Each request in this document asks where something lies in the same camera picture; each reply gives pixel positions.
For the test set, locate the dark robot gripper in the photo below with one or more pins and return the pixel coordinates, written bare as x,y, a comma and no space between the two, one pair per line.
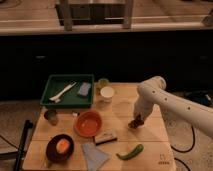
136,122

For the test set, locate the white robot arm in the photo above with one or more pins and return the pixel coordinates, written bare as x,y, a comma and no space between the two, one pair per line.
152,91

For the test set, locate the green pepper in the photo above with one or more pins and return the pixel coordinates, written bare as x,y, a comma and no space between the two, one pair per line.
133,153

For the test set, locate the black whiteboard eraser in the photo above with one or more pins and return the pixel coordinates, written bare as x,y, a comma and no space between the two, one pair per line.
105,137

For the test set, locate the white lidded cup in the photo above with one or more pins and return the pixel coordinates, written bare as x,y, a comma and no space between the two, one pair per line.
107,93

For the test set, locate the orange bowl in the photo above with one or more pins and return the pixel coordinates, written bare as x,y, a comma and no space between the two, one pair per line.
88,124

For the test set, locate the green cup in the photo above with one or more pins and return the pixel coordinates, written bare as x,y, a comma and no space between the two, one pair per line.
102,83

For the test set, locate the blue cloth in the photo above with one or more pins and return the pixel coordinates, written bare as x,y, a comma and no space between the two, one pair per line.
94,157

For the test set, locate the blue sponge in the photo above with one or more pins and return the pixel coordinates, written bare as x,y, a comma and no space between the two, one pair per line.
84,89

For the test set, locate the orange fruit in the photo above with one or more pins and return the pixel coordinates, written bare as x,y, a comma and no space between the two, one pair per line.
62,146

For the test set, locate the white dish brush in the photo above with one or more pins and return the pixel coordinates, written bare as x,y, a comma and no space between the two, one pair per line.
56,98

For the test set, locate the grey metal cup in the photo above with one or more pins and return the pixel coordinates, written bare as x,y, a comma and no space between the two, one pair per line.
51,117

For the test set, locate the green plastic tray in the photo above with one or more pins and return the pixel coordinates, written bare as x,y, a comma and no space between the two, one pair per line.
69,99

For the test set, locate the dark brown bowl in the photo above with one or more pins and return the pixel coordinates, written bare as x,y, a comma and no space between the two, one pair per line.
51,152

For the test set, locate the black metal stand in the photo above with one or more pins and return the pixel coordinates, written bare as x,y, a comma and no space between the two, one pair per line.
20,152

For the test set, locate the wooden chair frame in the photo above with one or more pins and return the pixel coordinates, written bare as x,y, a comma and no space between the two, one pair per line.
94,13

